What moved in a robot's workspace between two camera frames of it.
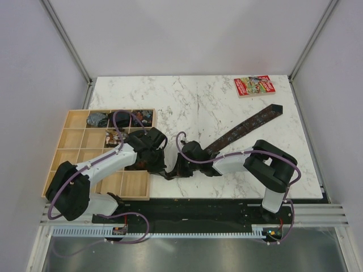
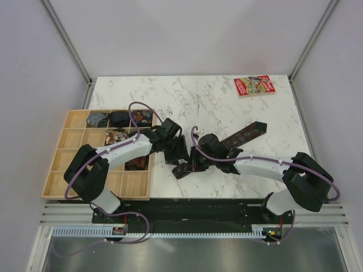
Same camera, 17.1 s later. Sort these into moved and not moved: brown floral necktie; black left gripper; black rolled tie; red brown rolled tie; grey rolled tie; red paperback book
Moved: brown floral necktie; black left gripper
Not moved: red brown rolled tie; red paperback book; grey rolled tie; black rolled tie
